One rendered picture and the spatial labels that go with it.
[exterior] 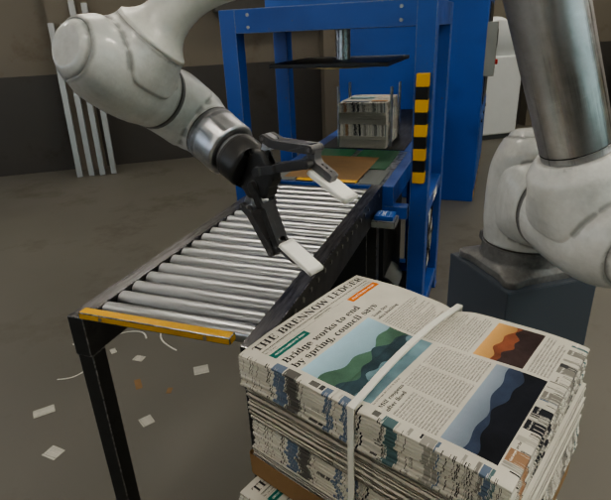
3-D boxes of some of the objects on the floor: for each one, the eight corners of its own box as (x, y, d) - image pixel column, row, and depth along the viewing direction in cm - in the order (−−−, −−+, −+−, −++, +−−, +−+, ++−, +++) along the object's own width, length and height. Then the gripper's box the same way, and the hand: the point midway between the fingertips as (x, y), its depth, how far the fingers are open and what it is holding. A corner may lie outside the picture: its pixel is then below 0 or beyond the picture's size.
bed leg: (375, 347, 253) (377, 217, 226) (364, 345, 254) (364, 216, 228) (378, 341, 258) (380, 213, 231) (367, 339, 259) (367, 212, 233)
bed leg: (137, 535, 163) (92, 357, 136) (121, 530, 165) (75, 353, 138) (148, 520, 168) (107, 345, 141) (133, 515, 170) (90, 342, 143)
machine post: (299, 271, 336) (285, 11, 274) (286, 270, 339) (270, 12, 277) (304, 266, 343) (291, 11, 282) (291, 264, 346) (276, 12, 285)
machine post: (261, 316, 284) (234, 9, 223) (247, 314, 287) (216, 10, 226) (267, 310, 292) (243, 9, 230) (253, 308, 295) (225, 10, 233)
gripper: (272, 75, 74) (384, 158, 66) (233, 207, 89) (320, 288, 82) (233, 80, 68) (350, 171, 61) (199, 220, 84) (289, 307, 76)
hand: (327, 233), depth 72 cm, fingers open, 13 cm apart
